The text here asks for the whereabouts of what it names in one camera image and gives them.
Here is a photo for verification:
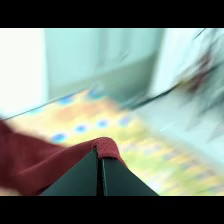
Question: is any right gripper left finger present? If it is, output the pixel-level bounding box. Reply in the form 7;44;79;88
39;148;100;197

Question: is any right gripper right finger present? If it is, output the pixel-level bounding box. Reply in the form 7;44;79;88
101;157;159;197

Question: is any dark red garment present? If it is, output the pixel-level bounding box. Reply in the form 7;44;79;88
0;119;128;197

